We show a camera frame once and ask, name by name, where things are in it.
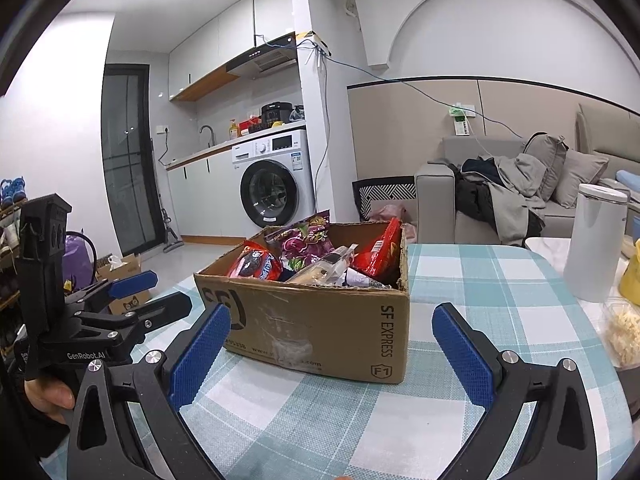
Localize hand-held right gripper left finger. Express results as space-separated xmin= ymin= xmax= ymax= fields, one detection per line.
xmin=66 ymin=301 xmax=233 ymax=480

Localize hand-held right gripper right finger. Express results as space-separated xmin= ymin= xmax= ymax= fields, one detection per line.
xmin=432 ymin=302 xmax=599 ymax=480

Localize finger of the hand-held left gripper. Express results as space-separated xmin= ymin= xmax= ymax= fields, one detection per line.
xmin=64 ymin=270 xmax=158 ymax=311
xmin=75 ymin=291 xmax=193 ymax=348

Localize red cookie packet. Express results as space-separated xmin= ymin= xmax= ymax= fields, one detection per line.
xmin=226 ymin=240 xmax=283 ymax=282

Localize brown cardboard box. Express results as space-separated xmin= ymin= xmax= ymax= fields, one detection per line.
xmin=194 ymin=220 xmax=411 ymax=385

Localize red cone snack packet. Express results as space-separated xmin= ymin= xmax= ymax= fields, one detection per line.
xmin=350 ymin=217 xmax=403 ymax=278

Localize person's left forearm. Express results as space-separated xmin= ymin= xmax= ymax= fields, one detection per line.
xmin=0 ymin=365 xmax=71 ymax=461

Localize clear container of snacks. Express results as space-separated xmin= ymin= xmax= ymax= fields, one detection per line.
xmin=600 ymin=297 xmax=640 ymax=368

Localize person's left hand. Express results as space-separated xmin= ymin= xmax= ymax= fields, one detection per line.
xmin=24 ymin=377 xmax=76 ymax=426

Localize small cardboard box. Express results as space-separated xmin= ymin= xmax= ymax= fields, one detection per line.
xmin=95 ymin=253 xmax=153 ymax=316

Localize shoe rack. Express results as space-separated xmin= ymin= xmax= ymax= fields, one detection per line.
xmin=0 ymin=177 xmax=28 ymax=356

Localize purple bag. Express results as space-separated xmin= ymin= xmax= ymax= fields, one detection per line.
xmin=62 ymin=231 xmax=98 ymax=291

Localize upright vacuum cleaner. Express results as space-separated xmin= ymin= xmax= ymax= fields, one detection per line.
xmin=159 ymin=207 xmax=185 ymax=253

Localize pair of blue shoes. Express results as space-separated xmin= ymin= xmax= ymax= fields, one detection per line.
xmin=0 ymin=176 xmax=26 ymax=206

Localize white lower kitchen cabinets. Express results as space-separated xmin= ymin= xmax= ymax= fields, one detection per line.
xmin=165 ymin=142 xmax=241 ymax=238

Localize white kitchen cabinets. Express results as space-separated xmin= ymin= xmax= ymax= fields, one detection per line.
xmin=165 ymin=142 xmax=241 ymax=238
xmin=167 ymin=0 xmax=296 ymax=102

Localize black framed glass door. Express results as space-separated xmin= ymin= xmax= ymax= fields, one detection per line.
xmin=101 ymin=63 xmax=166 ymax=257

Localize grey sofa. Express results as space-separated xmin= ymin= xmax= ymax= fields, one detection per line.
xmin=415 ymin=104 xmax=640 ymax=248

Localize pink plastic bag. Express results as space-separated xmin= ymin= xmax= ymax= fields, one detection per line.
xmin=370 ymin=202 xmax=417 ymax=241

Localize pile of clothes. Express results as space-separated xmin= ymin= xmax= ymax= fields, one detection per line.
xmin=452 ymin=154 xmax=548 ymax=246

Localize white cylindrical kettle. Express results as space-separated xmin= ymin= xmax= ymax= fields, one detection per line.
xmin=562 ymin=183 xmax=628 ymax=303

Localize black white patterned basket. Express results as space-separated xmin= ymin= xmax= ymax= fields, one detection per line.
xmin=351 ymin=176 xmax=417 ymax=221

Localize yellow plastic bag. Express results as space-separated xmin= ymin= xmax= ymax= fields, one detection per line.
xmin=618 ymin=239 xmax=640 ymax=306

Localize white washing machine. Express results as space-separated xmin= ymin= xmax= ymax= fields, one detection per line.
xmin=231 ymin=129 xmax=316 ymax=228

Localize dark grey pillow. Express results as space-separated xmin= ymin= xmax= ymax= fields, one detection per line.
xmin=522 ymin=131 xmax=570 ymax=201

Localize light grey pillow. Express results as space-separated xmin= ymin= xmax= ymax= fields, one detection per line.
xmin=552 ymin=149 xmax=610 ymax=209

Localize black rice cooker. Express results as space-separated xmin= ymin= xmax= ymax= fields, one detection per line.
xmin=261 ymin=101 xmax=293 ymax=128

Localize black range hood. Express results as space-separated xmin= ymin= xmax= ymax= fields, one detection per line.
xmin=224 ymin=31 xmax=298 ymax=78

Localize white upper kitchen cabinets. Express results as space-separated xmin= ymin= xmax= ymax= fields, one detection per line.
xmin=167 ymin=0 xmax=296 ymax=102

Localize white router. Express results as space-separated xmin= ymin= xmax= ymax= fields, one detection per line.
xmin=296 ymin=32 xmax=332 ymax=57

